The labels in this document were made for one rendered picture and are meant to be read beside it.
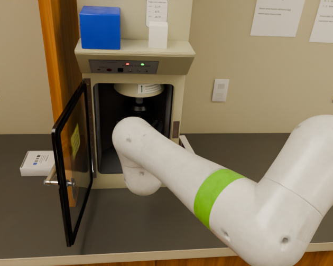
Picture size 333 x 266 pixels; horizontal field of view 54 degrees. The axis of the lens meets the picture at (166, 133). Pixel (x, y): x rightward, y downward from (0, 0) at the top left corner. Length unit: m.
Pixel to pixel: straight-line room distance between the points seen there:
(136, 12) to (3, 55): 0.74
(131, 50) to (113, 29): 0.07
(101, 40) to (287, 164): 0.57
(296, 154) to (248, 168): 0.92
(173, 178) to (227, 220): 0.16
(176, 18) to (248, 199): 0.62
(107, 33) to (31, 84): 0.75
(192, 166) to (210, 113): 1.02
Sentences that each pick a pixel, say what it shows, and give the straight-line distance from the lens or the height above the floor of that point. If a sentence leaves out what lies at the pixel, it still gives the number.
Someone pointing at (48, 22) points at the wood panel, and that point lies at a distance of 0.92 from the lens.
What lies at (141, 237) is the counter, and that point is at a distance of 1.11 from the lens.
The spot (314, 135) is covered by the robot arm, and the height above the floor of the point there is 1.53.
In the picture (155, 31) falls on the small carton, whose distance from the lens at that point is 0.92.
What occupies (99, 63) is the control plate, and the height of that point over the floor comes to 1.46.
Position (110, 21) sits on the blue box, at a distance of 0.89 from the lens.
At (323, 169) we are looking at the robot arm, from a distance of 0.55.
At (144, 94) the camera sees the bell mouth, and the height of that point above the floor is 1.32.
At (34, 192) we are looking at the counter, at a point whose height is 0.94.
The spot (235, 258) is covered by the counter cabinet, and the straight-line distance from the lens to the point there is 1.23.
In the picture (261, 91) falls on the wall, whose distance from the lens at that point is 1.67.
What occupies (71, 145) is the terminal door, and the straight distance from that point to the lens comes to 0.92.
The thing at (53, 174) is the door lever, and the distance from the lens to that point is 0.94.
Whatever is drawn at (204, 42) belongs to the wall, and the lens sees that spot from 1.50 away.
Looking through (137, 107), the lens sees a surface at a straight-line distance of 1.16.
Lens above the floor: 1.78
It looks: 31 degrees down
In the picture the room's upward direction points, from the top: 4 degrees clockwise
